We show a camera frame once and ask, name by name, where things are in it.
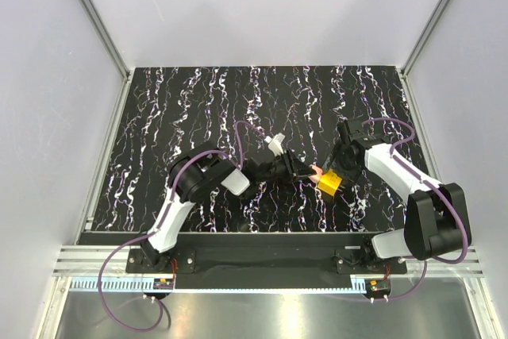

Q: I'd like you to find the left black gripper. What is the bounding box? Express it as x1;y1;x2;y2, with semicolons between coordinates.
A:
256;148;314;183

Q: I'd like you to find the pink plug adapter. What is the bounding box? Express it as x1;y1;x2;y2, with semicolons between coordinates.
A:
309;165;323;183

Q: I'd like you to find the yellow socket cube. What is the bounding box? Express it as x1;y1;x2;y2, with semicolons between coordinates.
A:
317;170;344;197

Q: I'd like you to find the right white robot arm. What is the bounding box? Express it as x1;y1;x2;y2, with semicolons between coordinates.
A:
317;119;472;273

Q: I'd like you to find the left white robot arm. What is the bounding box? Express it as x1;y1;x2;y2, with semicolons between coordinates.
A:
140;141;318;272

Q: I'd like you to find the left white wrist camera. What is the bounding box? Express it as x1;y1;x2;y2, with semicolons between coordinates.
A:
264;133;285;156

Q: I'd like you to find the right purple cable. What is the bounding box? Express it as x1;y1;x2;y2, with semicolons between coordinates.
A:
363;117;473;300

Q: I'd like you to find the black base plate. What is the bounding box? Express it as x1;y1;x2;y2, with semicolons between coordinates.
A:
126;233;407;291

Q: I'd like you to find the slotted cable duct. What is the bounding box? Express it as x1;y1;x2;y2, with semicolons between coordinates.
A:
70;276;175;292

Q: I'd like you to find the right aluminium frame post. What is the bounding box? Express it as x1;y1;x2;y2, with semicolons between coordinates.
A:
400;0;452;77

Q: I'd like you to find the aluminium frame post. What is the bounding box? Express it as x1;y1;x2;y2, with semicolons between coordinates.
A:
79;0;130;80
400;0;452;77

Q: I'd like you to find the left aluminium frame post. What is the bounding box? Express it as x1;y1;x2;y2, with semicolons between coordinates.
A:
79;0;130;80

